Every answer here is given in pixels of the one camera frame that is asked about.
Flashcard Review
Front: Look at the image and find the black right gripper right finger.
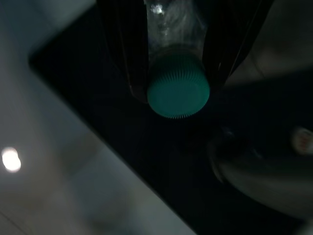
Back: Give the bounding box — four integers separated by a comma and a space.
204, 0, 265, 89

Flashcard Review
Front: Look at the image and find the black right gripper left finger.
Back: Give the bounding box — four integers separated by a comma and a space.
96, 0, 151, 98

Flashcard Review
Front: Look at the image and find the robot right leg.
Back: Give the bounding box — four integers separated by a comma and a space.
206, 124, 313, 218

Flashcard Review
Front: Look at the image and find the clear bottle with teal cap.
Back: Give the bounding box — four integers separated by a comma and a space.
143, 0, 211, 120

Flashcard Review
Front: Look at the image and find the large black floor mat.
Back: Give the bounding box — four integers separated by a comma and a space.
28, 0, 313, 235

